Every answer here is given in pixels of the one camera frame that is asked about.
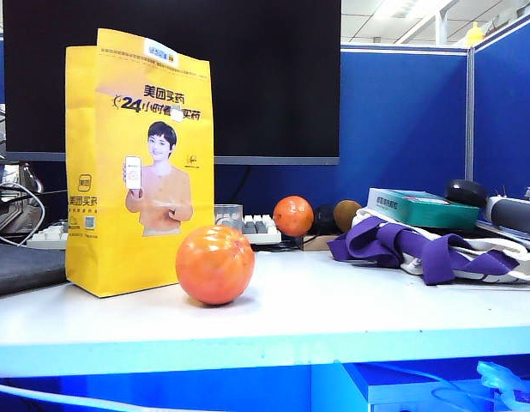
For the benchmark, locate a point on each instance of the large orange fruit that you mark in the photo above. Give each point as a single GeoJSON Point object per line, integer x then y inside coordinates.
{"type": "Point", "coordinates": [215, 265]}

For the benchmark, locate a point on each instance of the small orange fruit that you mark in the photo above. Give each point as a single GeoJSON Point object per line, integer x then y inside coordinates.
{"type": "Point", "coordinates": [293, 215]}

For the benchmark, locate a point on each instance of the yellow bottle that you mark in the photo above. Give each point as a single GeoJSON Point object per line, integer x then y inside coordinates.
{"type": "Point", "coordinates": [474, 34]}

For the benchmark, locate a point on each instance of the clear plastic container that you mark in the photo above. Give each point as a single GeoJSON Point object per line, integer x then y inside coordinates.
{"type": "Point", "coordinates": [227, 214]}

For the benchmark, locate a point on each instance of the teal white box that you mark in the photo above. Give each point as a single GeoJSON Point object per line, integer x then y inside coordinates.
{"type": "Point", "coordinates": [423, 207]}

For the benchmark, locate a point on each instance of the brown kiwi fruit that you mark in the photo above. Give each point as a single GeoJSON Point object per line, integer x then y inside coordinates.
{"type": "Point", "coordinates": [345, 213]}

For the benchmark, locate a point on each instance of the black computer monitor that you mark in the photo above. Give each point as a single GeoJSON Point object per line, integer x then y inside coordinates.
{"type": "Point", "coordinates": [256, 77]}

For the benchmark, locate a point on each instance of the blue office partition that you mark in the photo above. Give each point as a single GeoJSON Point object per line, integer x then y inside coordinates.
{"type": "Point", "coordinates": [402, 120]}

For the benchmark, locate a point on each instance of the dark grey mat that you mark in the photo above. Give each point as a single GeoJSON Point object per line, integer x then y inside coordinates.
{"type": "Point", "coordinates": [20, 266]}

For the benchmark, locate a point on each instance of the black dark ball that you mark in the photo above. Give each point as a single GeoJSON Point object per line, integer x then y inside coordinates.
{"type": "Point", "coordinates": [324, 219]}

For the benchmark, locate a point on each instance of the white grey keyboard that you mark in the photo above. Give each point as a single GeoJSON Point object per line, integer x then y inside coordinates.
{"type": "Point", "coordinates": [260, 228]}

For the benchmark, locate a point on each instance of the white purple cloth bag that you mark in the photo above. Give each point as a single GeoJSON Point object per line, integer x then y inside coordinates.
{"type": "Point", "coordinates": [436, 251]}

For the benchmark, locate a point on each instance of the black round object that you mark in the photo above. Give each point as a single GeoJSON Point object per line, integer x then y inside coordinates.
{"type": "Point", "coordinates": [466, 192]}

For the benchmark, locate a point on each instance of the yellow printed paper bag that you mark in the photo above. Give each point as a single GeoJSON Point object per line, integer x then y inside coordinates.
{"type": "Point", "coordinates": [140, 171]}

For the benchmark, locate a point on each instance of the grey white cylindrical device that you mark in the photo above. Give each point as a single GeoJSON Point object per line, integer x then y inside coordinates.
{"type": "Point", "coordinates": [513, 211]}

